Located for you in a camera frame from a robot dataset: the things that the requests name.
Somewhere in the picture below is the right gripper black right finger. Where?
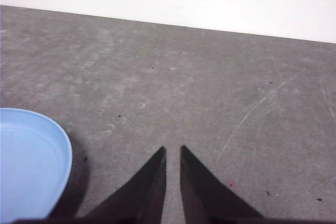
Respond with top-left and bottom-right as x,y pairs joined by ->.
180,144 -> 266,224

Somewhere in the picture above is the blue plate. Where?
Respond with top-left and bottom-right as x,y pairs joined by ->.
0,108 -> 74,221

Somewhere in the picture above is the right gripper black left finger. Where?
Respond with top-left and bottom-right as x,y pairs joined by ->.
77,146 -> 167,224

